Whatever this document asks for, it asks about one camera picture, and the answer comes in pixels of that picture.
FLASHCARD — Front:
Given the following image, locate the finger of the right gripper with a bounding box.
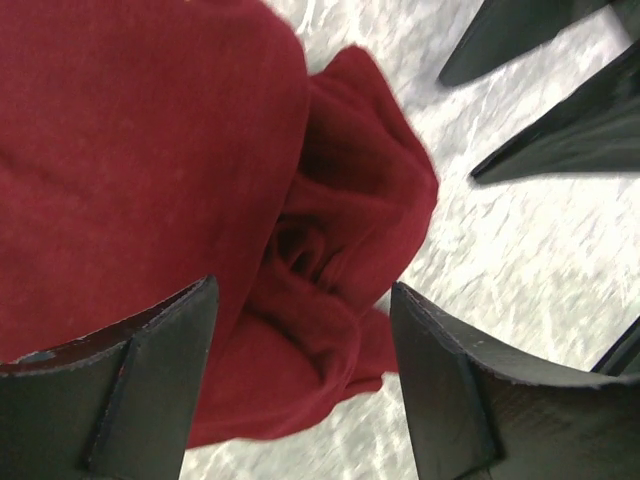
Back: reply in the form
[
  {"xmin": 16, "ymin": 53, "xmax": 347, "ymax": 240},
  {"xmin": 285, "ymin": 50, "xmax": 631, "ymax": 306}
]
[
  {"xmin": 470, "ymin": 54, "xmax": 639, "ymax": 184},
  {"xmin": 438, "ymin": 0, "xmax": 609, "ymax": 87}
]

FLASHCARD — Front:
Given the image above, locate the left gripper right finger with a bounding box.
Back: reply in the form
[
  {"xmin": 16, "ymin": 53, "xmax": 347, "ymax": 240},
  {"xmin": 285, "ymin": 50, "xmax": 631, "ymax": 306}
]
[{"xmin": 390, "ymin": 283, "xmax": 639, "ymax": 480}]

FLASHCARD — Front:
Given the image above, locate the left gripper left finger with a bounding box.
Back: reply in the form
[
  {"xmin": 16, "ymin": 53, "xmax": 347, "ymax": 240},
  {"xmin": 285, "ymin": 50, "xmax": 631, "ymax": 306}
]
[{"xmin": 1, "ymin": 276, "xmax": 219, "ymax": 480}]

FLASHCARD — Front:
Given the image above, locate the dark red t shirt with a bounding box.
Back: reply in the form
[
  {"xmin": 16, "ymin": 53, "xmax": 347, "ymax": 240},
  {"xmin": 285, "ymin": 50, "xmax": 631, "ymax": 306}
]
[{"xmin": 1, "ymin": 1, "xmax": 438, "ymax": 447}]

